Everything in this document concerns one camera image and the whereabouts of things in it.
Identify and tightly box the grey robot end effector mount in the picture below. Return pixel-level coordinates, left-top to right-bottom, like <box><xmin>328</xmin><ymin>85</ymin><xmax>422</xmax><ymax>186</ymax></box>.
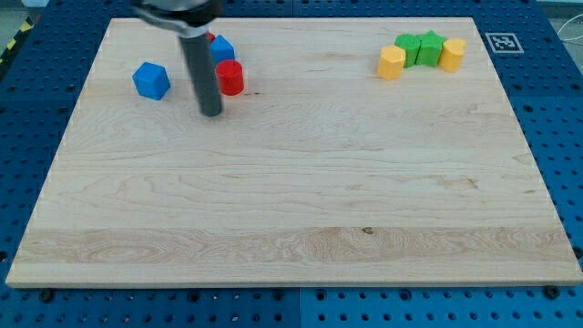
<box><xmin>130</xmin><ymin>0</ymin><xmax>224</xmax><ymax>37</ymax></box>

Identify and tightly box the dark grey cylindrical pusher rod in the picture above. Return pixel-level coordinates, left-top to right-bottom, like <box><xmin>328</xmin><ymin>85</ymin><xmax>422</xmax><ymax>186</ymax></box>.
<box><xmin>179</xmin><ymin>33</ymin><xmax>223</xmax><ymax>117</ymax></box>

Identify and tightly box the red cylinder block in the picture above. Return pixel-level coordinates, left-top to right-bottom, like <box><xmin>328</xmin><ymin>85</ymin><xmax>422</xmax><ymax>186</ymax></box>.
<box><xmin>216</xmin><ymin>59</ymin><xmax>244</xmax><ymax>96</ymax></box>

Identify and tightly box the blue pentagon block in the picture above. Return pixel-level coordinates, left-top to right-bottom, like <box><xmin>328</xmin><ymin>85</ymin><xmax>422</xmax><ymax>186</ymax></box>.
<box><xmin>210</xmin><ymin>35</ymin><xmax>236</xmax><ymax>66</ymax></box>

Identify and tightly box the blue cube block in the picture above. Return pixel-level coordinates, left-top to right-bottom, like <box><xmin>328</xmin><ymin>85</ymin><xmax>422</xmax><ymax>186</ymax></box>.
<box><xmin>132</xmin><ymin>62</ymin><xmax>170</xmax><ymax>100</ymax></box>

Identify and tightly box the wooden board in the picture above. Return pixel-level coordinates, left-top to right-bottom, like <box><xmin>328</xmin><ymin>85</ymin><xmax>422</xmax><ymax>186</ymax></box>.
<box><xmin>6</xmin><ymin>17</ymin><xmax>582</xmax><ymax>289</ymax></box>

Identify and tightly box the yellow hexagon block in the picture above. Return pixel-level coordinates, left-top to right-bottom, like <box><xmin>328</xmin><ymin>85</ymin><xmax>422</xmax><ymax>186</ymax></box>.
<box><xmin>377</xmin><ymin>45</ymin><xmax>406</xmax><ymax>80</ymax></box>

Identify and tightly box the green hexagon block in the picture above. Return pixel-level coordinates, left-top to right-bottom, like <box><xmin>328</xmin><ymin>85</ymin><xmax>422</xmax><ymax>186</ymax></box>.
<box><xmin>394</xmin><ymin>34</ymin><xmax>421</xmax><ymax>68</ymax></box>

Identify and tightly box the green star block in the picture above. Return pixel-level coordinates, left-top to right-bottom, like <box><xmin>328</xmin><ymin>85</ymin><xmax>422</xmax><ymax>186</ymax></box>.
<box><xmin>415</xmin><ymin>30</ymin><xmax>447</xmax><ymax>67</ymax></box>

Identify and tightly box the yellow heart block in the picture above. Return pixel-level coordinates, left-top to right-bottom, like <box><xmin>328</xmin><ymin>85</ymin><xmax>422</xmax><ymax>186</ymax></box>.
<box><xmin>437</xmin><ymin>38</ymin><xmax>466</xmax><ymax>73</ymax></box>

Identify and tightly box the white fiducial marker tag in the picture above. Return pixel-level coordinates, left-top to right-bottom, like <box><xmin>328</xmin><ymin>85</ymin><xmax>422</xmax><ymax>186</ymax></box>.
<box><xmin>486</xmin><ymin>32</ymin><xmax>524</xmax><ymax>54</ymax></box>

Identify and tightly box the white cable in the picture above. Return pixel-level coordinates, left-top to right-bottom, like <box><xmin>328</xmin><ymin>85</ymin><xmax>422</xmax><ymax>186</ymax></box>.
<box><xmin>556</xmin><ymin>12</ymin><xmax>583</xmax><ymax>45</ymax></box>

